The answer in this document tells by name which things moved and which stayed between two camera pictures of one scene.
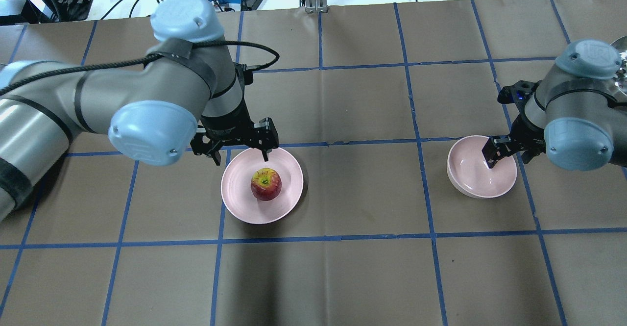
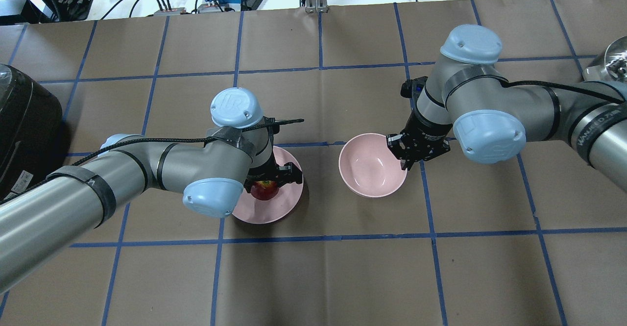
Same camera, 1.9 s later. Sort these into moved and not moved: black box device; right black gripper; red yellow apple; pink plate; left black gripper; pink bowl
Moved: right black gripper; left black gripper; pink bowl
Not moved: red yellow apple; black box device; pink plate
